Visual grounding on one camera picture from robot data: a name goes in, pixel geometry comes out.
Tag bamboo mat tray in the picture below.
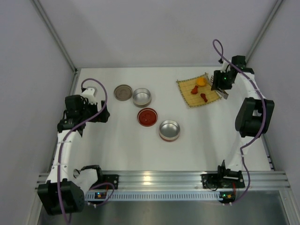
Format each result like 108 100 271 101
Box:
176 73 221 108

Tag grey-banded steel bowl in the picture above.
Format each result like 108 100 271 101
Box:
132 88 152 108

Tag red-banded steel bowl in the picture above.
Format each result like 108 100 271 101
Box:
159 120 180 142

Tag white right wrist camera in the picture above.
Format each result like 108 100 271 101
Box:
218 59 230 73

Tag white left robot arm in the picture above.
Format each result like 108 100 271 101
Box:
37 94 110 216

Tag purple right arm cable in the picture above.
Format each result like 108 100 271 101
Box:
212 39 270 207

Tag aluminium front rail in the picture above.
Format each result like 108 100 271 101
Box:
103 171 290 192

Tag red chicken drumstick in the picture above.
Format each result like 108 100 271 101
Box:
191 85 198 95
200 93 208 103

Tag red round lid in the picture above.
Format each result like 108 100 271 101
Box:
137 108 158 127

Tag orange round food ball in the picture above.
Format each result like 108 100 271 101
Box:
196 77 207 87

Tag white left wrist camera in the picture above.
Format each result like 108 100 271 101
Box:
80 87 97 105

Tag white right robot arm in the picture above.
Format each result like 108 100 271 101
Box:
210 55 275 171

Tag steel serving tongs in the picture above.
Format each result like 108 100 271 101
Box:
208 76 229 99

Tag slotted cable duct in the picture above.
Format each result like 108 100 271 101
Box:
85 190 235 202

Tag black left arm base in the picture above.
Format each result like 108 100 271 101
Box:
90 174 119 189

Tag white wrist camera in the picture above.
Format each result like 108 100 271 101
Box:
218 59 230 73
80 87 97 105

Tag grey round lid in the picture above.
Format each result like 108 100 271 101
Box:
114 84 133 101

